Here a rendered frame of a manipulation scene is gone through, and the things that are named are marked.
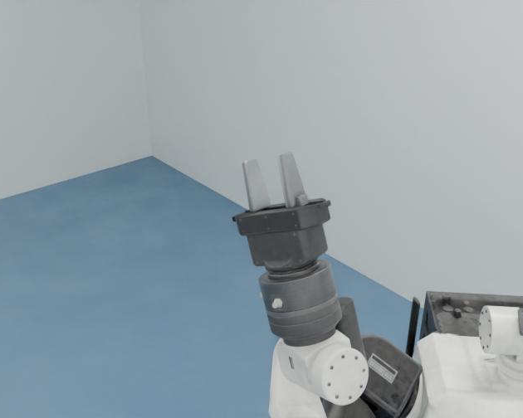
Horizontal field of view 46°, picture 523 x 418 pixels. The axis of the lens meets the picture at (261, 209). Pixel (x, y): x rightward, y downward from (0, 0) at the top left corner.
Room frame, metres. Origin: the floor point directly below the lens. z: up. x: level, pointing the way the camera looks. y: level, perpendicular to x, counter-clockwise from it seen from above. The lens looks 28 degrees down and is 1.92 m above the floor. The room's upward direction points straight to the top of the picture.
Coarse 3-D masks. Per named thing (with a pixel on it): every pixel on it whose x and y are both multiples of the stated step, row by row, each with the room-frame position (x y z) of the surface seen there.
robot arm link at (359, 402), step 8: (360, 400) 0.65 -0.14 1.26; (328, 408) 0.65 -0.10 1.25; (336, 408) 0.65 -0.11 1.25; (344, 408) 0.64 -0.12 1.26; (352, 408) 0.64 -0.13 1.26; (360, 408) 0.64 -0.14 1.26; (368, 408) 0.65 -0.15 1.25; (328, 416) 0.64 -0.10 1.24; (336, 416) 0.64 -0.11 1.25; (344, 416) 0.63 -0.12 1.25; (352, 416) 0.63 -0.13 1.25; (360, 416) 0.63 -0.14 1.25; (368, 416) 0.64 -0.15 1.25
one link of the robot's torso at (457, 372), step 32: (416, 320) 0.80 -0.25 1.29; (448, 320) 0.81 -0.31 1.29; (416, 352) 0.77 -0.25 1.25; (448, 352) 0.73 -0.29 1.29; (480, 352) 0.73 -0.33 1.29; (416, 384) 0.69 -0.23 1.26; (448, 384) 0.66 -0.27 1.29; (480, 384) 0.66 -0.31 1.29; (512, 384) 0.66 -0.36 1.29; (416, 416) 0.67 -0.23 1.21; (448, 416) 0.62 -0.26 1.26; (480, 416) 0.62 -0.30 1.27; (512, 416) 0.62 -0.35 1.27
